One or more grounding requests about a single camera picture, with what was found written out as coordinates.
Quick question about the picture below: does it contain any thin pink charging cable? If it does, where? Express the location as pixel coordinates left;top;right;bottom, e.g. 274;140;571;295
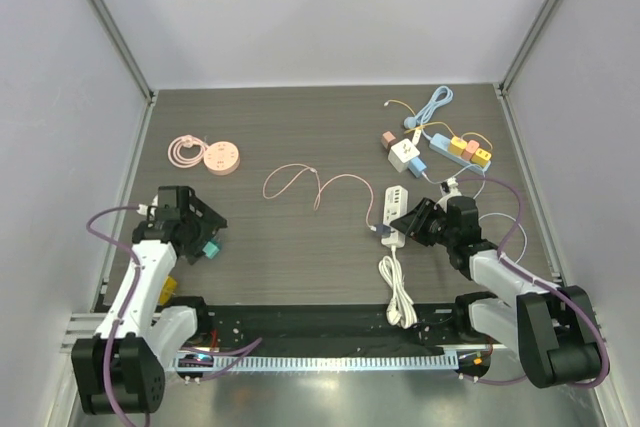
261;162;377;231

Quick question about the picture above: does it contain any white power strip cord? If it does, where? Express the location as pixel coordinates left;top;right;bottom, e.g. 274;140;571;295
377;244;418;328

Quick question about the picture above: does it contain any teal charger plug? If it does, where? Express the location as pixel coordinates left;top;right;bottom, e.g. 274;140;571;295
201;239;220;259

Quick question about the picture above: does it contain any small pink charger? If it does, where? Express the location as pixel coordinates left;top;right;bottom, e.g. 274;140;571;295
381;131;398;151

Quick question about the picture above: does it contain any light blue charger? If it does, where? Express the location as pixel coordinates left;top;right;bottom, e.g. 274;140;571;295
407;157;427;178

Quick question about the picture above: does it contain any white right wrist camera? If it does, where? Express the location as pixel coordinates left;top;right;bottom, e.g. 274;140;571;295
437;177;461;211

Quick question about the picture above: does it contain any white power strip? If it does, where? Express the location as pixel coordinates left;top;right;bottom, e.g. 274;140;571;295
381;185;408;248

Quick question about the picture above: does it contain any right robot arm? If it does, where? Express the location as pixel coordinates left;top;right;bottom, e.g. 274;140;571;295
391;196;610;388

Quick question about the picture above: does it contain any yellow cube plug adapter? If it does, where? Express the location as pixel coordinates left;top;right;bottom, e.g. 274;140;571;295
157;276;177;306

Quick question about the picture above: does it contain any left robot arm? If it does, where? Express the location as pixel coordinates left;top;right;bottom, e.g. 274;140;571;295
71;186;228;426

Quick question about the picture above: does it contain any light blue strip cord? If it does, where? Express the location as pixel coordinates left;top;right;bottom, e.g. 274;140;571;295
402;85;455;130

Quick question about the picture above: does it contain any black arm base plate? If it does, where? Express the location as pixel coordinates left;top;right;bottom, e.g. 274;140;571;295
209;303;491;358

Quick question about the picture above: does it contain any yellow plug on strip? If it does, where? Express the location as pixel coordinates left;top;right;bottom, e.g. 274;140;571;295
448;136;467;157

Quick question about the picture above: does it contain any slotted cable duct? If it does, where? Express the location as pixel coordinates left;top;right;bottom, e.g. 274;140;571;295
170;351;459;375

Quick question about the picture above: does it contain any thin white blue cable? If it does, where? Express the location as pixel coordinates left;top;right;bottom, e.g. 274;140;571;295
421;166;529;268

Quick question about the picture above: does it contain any white cube socket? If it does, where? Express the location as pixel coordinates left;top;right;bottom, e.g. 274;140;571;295
387;138;420;172

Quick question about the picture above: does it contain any blue power strip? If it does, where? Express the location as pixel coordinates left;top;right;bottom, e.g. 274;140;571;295
429;133;492;174

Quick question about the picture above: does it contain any round pink power socket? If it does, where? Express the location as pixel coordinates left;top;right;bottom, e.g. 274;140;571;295
203;141;240;176

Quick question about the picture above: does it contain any pink plug on strip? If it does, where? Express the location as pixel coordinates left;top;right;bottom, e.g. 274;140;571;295
461;140;479;161

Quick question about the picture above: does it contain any yellow usb charger on strip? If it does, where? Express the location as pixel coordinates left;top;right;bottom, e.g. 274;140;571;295
471;148;492;168

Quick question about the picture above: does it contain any dark grey charger plug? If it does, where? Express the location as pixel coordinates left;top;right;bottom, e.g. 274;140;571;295
370;223;392;238

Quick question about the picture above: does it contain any yellow charging cable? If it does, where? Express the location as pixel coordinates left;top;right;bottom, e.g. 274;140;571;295
382;99;496;153

